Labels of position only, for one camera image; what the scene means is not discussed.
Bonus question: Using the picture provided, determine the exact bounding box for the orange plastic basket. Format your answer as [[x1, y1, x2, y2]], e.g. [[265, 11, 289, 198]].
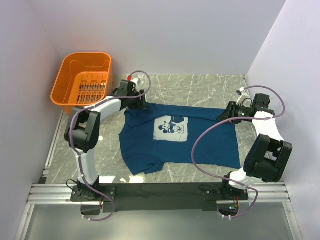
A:
[[50, 52, 114, 115]]

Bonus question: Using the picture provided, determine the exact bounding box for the blue t shirt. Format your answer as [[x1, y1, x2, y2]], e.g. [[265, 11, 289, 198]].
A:
[[119, 103, 241, 175]]

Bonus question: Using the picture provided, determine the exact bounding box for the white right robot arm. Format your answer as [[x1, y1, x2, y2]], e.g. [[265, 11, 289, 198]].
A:
[[217, 93, 293, 200]]

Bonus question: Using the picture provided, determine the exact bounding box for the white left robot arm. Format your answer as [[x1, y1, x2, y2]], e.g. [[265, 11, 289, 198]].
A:
[[64, 76, 146, 201]]

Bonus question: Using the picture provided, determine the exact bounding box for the black base beam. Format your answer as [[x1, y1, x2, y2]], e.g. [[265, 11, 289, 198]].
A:
[[70, 182, 249, 216]]

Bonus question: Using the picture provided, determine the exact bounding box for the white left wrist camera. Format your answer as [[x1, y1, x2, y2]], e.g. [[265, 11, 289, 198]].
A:
[[127, 75, 144, 87]]

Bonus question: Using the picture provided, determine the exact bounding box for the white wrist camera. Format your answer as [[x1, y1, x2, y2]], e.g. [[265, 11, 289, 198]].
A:
[[236, 87, 251, 106], [127, 75, 144, 87]]

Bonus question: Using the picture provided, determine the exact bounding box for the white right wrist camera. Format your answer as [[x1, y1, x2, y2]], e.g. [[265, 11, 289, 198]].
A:
[[236, 87, 251, 106]]

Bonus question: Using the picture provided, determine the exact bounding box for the aluminium frame rail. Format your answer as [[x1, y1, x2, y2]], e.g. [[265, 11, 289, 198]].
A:
[[26, 182, 291, 205]]

